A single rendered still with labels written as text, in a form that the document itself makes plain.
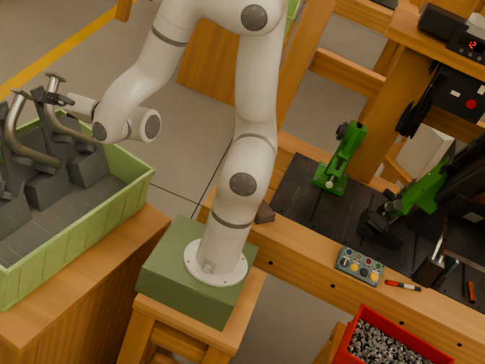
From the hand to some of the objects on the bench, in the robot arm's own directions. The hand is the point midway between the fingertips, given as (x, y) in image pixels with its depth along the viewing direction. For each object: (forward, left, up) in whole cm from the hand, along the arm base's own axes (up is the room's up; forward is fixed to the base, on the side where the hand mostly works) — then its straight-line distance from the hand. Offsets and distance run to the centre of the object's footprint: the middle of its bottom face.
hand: (60, 105), depth 151 cm
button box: (+42, -92, -38) cm, 108 cm away
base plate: (+74, -107, -36) cm, 135 cm away
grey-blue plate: (+59, -118, -35) cm, 137 cm away
